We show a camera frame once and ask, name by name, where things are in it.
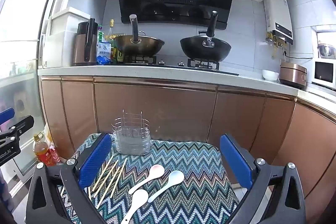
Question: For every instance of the white microwave oven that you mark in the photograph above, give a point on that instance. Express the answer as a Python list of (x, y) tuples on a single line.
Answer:
[(324, 73)]

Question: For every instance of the copper rice cooker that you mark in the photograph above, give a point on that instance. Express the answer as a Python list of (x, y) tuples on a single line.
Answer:
[(292, 75)]

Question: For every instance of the water heater pipes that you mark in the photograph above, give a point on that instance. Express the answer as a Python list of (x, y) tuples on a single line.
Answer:
[(274, 44)]

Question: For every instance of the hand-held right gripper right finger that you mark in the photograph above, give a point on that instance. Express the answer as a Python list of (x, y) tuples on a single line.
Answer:
[(236, 161)]

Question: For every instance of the brown electric kettle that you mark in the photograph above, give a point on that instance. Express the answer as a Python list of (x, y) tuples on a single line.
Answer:
[(80, 45)]

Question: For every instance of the black wok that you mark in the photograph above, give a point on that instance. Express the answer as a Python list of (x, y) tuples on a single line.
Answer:
[(204, 50)]

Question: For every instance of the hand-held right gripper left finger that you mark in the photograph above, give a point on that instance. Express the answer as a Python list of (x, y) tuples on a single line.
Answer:
[(94, 161)]

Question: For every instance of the red plastic packet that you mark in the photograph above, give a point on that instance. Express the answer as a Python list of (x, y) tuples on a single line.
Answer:
[(55, 155)]

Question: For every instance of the gas stove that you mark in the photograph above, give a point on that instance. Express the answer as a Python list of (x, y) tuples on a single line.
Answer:
[(170, 62)]

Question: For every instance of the copper base cabinet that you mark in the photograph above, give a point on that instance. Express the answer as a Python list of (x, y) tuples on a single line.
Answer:
[(170, 106)]

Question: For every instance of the pale blue ceramic spoon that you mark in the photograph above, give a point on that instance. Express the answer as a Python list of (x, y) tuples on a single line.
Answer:
[(176, 177)]

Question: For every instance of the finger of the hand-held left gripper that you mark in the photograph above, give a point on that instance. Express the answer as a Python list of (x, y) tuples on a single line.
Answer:
[(23, 123), (6, 114)]

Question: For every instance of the pink ceramic spoon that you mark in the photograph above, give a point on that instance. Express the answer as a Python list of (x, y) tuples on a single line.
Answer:
[(156, 170)]

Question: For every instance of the wooden chopstick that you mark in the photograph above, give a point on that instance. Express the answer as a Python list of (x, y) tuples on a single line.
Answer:
[(111, 186), (90, 193), (109, 172), (106, 166), (62, 191), (113, 176)]

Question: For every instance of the white kitchen countertop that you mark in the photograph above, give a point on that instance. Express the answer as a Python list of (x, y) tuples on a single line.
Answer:
[(157, 73)]

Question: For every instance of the white water heater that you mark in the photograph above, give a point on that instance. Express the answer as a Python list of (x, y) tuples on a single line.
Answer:
[(279, 19)]

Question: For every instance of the brass wok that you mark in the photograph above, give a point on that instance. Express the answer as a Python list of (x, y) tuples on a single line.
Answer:
[(141, 47)]

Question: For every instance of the white bowl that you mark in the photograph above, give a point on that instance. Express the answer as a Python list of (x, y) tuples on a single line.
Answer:
[(270, 75)]

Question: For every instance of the amber oil bottle red label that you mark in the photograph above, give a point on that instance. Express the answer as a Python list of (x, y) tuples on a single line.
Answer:
[(43, 153)]

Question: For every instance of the green bottle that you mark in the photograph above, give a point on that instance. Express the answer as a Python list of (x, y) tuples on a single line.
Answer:
[(101, 36)]

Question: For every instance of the steel mixing bowl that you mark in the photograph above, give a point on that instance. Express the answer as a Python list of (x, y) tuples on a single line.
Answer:
[(326, 50)]

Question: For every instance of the cooking oil jug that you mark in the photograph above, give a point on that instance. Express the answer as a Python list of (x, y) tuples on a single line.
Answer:
[(119, 56)]

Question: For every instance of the blue white salt bag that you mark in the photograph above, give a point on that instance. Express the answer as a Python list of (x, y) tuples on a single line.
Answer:
[(103, 53)]

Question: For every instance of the white ceramic spoon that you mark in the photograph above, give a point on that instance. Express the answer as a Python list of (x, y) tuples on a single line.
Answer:
[(140, 197)]

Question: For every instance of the zigzag knitted cloth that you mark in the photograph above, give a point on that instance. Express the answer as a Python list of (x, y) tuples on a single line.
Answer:
[(189, 187)]

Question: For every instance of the sliding glass door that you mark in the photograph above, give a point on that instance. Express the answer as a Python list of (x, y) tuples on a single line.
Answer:
[(21, 29)]

